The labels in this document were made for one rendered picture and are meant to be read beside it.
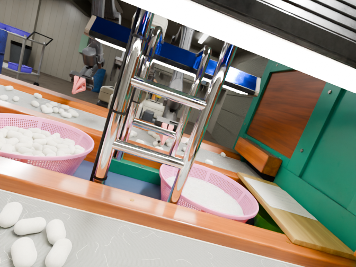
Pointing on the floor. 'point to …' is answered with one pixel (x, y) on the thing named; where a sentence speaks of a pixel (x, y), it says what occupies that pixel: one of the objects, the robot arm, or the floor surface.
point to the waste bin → (15, 54)
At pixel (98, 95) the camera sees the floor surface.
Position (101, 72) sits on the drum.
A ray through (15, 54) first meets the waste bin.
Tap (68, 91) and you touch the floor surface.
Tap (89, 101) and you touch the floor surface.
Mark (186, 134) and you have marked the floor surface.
